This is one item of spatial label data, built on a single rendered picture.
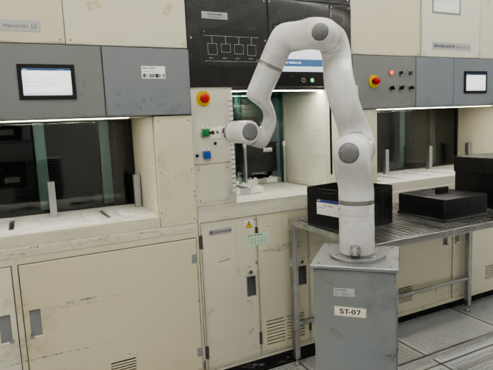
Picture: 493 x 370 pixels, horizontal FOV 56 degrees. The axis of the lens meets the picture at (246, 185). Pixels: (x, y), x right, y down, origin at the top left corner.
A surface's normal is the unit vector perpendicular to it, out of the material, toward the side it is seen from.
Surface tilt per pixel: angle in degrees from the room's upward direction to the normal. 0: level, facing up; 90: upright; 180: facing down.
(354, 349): 90
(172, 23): 90
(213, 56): 90
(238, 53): 90
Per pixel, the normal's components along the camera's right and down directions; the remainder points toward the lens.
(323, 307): -0.32, 0.14
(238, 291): 0.44, 0.10
